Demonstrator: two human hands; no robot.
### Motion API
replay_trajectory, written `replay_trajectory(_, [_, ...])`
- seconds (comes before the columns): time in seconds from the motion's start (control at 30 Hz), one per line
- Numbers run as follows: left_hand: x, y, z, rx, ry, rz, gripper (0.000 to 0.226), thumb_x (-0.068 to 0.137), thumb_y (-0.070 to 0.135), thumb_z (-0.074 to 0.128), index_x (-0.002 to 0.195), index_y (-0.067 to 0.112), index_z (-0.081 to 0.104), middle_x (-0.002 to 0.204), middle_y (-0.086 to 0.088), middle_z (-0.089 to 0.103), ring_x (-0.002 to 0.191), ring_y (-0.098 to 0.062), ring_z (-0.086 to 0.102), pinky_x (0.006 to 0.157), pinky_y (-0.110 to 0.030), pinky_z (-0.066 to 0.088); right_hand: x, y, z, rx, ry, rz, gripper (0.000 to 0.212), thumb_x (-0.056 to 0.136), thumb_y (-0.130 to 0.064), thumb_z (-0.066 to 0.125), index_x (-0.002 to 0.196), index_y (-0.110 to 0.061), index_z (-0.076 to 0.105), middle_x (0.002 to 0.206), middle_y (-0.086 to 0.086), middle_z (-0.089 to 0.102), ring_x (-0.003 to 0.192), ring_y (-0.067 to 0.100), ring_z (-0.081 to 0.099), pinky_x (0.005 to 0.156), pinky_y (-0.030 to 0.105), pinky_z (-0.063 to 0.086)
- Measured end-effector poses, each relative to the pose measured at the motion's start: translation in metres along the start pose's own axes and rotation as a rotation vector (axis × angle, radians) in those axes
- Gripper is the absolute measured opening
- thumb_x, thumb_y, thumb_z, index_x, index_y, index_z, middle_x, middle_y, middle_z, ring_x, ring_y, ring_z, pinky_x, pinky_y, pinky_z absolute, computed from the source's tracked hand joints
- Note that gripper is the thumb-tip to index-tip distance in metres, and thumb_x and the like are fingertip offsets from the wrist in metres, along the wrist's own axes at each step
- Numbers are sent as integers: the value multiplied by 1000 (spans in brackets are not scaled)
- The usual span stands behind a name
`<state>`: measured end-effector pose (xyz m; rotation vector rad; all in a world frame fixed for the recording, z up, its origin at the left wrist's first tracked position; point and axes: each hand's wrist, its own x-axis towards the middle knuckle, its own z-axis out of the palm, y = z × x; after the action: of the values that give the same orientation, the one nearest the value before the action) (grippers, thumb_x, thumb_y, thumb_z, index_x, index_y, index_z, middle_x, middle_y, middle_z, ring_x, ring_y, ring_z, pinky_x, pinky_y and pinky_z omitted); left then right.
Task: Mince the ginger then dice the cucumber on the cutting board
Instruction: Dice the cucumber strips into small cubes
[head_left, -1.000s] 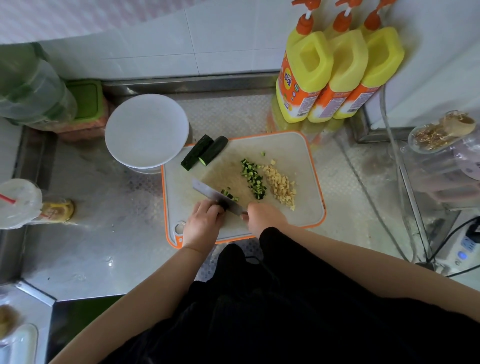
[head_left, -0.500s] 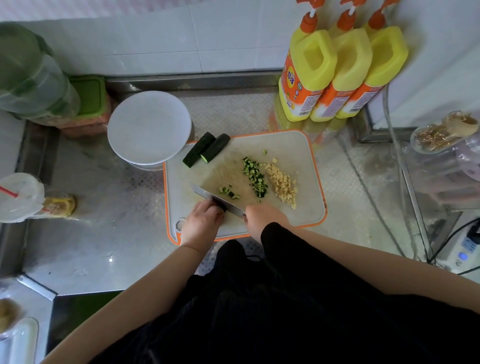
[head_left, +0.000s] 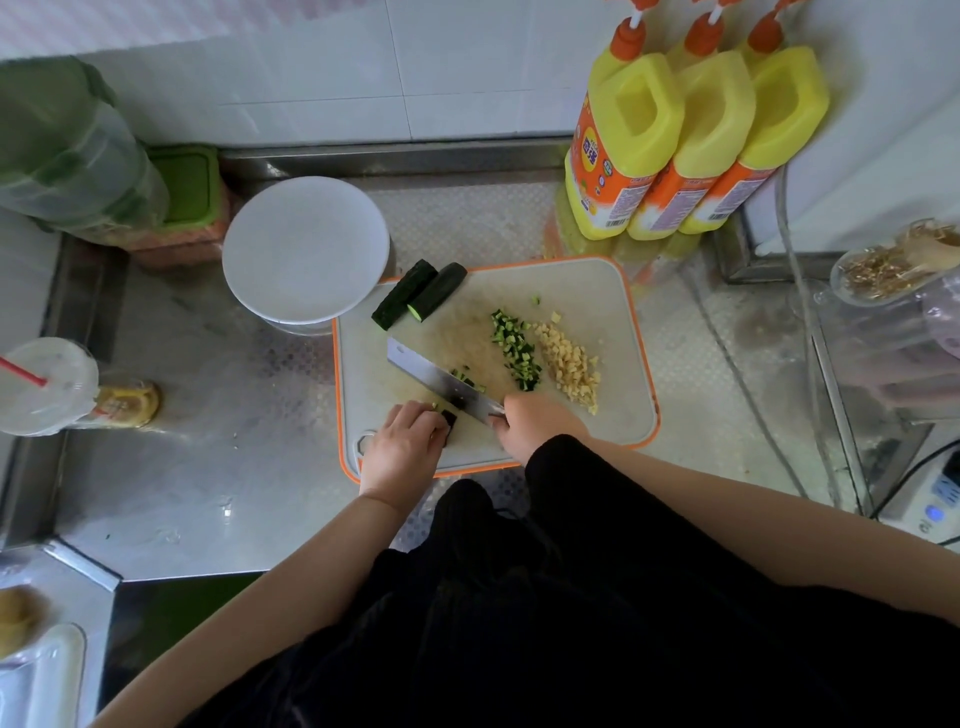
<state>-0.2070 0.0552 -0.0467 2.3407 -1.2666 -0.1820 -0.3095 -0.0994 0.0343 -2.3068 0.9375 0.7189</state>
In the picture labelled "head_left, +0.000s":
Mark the white round lid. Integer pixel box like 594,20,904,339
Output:
222,176,392,337

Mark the dark green cucumber piece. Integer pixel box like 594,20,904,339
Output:
406,261,468,324
371,258,439,332

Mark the green-tinted plastic bag roll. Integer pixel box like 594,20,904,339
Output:
0,55,171,235

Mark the pile of minced garlic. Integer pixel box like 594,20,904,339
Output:
533,311,603,417

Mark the person's left hand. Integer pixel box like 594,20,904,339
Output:
359,400,452,516

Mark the yellowish round food item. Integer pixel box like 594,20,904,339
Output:
0,585,40,661

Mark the yellow detergent bottle orange cap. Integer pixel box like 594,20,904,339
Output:
564,0,686,242
627,0,757,242
678,0,831,236

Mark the white appliance with blue button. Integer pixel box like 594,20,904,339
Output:
877,448,960,555

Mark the green-lidded storage box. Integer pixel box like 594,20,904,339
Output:
131,144,232,271

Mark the orange-rimmed white cutting board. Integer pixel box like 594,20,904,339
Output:
332,255,662,486

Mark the person's right hand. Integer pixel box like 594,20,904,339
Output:
486,390,591,467

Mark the clear jar of dried spice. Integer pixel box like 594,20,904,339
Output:
813,218,960,423

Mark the steel kitchen cleaver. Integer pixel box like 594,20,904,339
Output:
386,336,508,426

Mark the plastic cup with red straw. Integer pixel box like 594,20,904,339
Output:
0,336,101,438

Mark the person's left forearm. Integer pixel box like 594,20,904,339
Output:
88,491,412,728

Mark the pile of diced cucumber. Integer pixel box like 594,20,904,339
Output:
490,308,543,393

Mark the person's right forearm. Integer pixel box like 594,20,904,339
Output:
581,433,960,627

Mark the person's black clothing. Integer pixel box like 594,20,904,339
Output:
178,434,960,728

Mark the white plastic tray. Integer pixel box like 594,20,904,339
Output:
0,622,88,728

